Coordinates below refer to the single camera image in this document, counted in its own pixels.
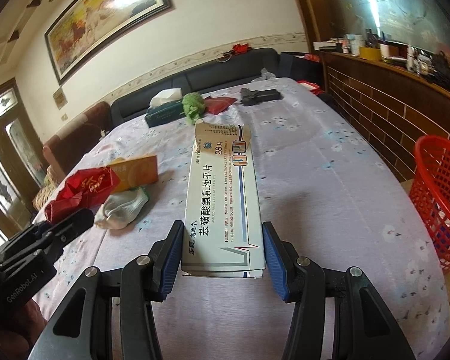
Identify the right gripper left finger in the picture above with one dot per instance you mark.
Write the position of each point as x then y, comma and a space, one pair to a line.
81, 326

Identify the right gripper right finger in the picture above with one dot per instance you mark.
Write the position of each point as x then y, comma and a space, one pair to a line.
364, 327

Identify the red foil wrapper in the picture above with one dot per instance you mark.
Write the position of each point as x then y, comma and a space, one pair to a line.
84, 189

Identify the white knit glove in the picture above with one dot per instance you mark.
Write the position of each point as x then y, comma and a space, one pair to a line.
121, 209

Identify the orange medicine box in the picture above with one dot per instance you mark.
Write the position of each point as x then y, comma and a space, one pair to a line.
135, 172

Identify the long white medicine box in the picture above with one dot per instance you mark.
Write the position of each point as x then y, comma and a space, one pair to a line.
223, 228

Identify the brown armchair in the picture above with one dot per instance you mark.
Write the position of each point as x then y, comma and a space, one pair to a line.
70, 143

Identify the red plastic waste basket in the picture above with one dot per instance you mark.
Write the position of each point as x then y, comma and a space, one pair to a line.
430, 192

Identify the floral pink tablecloth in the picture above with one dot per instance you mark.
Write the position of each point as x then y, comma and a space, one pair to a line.
323, 188

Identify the wooden brick-pattern counter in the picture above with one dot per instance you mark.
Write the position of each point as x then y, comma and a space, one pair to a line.
390, 107

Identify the green tissue box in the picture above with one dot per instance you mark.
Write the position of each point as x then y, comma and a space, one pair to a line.
165, 107

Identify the green crumpled cloth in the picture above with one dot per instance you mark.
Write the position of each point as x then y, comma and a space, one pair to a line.
194, 107

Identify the black toy pistol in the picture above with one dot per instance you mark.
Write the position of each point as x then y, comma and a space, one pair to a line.
253, 97

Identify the red flat pouch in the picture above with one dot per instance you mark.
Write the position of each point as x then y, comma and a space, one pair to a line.
216, 105

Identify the black leather sofa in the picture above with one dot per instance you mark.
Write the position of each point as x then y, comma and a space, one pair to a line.
204, 78

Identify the framed horse painting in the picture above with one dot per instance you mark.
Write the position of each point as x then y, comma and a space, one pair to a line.
85, 27

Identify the red knot ornament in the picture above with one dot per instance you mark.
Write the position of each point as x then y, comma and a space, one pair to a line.
240, 49

